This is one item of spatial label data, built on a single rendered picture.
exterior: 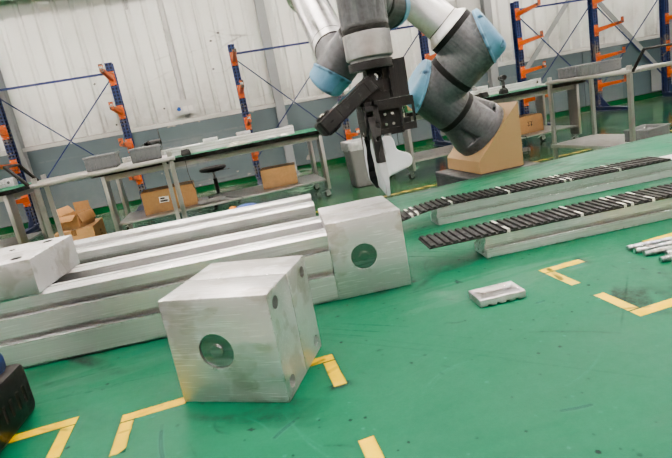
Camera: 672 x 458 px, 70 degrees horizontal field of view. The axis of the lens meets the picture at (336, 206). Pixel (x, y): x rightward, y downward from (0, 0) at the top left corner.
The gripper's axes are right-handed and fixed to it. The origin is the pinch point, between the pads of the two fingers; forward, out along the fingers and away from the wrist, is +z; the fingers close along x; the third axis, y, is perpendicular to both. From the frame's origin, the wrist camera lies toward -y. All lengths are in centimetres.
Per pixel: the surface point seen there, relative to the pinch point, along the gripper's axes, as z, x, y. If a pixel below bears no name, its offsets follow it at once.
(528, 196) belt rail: 6.6, -1.3, 25.3
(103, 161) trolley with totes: -6, 268, -138
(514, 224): 4.9, -19.6, 13.6
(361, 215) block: -1.2, -23.2, -6.6
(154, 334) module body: 7.5, -24.0, -32.8
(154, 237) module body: 0.0, -5.0, -35.7
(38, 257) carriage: -3.8, -22.6, -43.1
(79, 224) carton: 58, 439, -240
